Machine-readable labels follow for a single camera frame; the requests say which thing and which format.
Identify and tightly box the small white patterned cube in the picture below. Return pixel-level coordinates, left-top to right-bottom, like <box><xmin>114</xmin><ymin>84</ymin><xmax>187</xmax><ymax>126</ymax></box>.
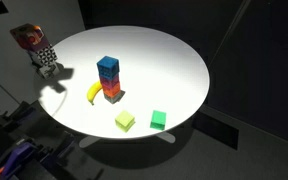
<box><xmin>39</xmin><ymin>63</ymin><xmax>60</xmax><ymax>79</ymax></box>

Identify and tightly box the black white patterned cube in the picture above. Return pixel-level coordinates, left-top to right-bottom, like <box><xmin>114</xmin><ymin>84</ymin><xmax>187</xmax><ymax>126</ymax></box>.
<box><xmin>29</xmin><ymin>45</ymin><xmax>57</xmax><ymax>67</ymax></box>

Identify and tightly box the orange block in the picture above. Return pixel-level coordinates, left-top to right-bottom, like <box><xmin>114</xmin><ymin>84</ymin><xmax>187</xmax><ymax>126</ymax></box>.
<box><xmin>102</xmin><ymin>83</ymin><xmax>121</xmax><ymax>97</ymax></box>

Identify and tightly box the grey block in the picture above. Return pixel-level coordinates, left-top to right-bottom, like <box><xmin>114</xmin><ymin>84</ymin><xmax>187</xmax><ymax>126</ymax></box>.
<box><xmin>104</xmin><ymin>91</ymin><xmax>123</xmax><ymax>104</ymax></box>

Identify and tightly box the colourful number cube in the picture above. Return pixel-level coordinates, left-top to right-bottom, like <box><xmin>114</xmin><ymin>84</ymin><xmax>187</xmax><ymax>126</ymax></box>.
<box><xmin>10</xmin><ymin>24</ymin><xmax>49</xmax><ymax>52</ymax></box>

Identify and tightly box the white round table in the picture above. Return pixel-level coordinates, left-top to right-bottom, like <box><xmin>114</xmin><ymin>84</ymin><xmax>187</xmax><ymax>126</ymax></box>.
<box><xmin>34</xmin><ymin>26</ymin><xmax>210</xmax><ymax>148</ymax></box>

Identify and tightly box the yellow block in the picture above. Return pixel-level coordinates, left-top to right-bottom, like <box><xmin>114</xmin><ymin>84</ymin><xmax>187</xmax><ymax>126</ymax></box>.
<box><xmin>115</xmin><ymin>111</ymin><xmax>135</xmax><ymax>132</ymax></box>

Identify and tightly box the purple orange clamp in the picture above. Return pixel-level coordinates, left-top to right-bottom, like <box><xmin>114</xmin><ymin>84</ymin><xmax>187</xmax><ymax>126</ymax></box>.
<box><xmin>0</xmin><ymin>142</ymin><xmax>37</xmax><ymax>180</ymax></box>

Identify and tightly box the blue block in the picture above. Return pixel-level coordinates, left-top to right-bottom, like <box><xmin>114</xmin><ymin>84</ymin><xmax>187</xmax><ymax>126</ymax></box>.
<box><xmin>97</xmin><ymin>56</ymin><xmax>120</xmax><ymax>79</ymax></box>

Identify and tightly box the yellow banana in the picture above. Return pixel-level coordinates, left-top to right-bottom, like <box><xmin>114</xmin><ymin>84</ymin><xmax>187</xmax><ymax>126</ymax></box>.
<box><xmin>86</xmin><ymin>81</ymin><xmax>102</xmax><ymax>104</ymax></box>

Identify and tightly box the black clamp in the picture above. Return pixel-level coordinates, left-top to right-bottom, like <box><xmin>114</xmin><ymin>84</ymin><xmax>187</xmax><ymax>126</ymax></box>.
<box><xmin>39</xmin><ymin>131</ymin><xmax>75</xmax><ymax>167</ymax></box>

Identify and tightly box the green block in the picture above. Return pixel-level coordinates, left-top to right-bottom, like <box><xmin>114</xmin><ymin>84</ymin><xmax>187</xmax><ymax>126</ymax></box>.
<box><xmin>150</xmin><ymin>110</ymin><xmax>166</xmax><ymax>130</ymax></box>

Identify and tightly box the magenta block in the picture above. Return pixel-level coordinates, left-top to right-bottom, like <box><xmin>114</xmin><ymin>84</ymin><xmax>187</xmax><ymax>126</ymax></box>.
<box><xmin>100</xmin><ymin>75</ymin><xmax>119</xmax><ymax>88</ymax></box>

